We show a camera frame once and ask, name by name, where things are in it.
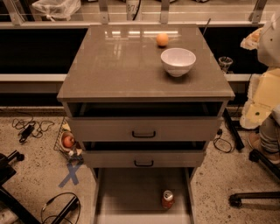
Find red coke can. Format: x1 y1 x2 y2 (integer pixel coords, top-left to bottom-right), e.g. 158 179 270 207
161 190 175 209

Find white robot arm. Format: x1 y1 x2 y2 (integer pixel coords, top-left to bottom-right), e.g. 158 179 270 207
240 10 280 130

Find grey drawer cabinet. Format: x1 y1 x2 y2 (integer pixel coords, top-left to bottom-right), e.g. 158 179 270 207
58 24 234 224

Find top grey drawer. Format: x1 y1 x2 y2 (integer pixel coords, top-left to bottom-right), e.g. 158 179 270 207
66 101 225 143

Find grey drawer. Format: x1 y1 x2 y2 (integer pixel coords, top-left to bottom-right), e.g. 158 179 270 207
82 141 206 168
92 168 196 224
66 101 225 143

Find middle grey drawer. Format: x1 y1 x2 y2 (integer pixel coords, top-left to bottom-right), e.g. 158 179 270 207
82 141 206 168

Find bottom grey drawer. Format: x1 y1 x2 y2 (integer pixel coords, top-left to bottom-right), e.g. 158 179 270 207
92 168 196 224

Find white ceramic bowl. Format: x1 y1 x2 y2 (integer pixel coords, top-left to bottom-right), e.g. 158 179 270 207
160 48 196 77

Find orange fruit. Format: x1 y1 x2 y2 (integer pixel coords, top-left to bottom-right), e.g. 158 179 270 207
156 33 169 47

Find red apple in basket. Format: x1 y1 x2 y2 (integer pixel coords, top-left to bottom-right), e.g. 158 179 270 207
63 136 74 148

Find blue tape cross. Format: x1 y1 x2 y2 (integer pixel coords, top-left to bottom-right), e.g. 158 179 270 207
59 162 83 188

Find clear glass cup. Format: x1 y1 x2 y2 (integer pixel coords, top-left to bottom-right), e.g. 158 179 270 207
218 56 233 74

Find person leg with shoe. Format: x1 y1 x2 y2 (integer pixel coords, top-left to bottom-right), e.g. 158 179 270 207
248 105 280 167

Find white plastic bag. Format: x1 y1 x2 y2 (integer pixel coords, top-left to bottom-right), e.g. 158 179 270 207
31 0 81 21

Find wire basket with items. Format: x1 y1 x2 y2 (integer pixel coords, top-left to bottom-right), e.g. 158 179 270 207
53 118 83 162

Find black coiled cable right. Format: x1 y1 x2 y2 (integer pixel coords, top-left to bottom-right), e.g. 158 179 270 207
213 128 235 154

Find black power adapter with cable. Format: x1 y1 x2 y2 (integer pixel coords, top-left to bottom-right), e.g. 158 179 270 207
11 112 54 144

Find black stand with cable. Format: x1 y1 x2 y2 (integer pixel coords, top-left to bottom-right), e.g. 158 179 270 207
0 150 81 224

